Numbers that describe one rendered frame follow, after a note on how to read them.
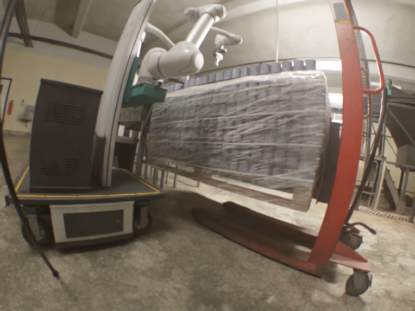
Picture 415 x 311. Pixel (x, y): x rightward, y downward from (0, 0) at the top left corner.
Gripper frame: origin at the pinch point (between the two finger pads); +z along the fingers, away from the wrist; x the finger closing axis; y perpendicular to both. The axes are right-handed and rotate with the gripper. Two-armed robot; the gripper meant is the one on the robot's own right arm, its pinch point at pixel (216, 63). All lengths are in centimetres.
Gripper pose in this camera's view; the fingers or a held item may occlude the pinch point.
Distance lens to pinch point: 182.5
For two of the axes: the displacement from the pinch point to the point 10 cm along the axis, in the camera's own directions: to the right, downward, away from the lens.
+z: -1.4, 9.9, 0.4
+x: -5.3, -0.4, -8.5
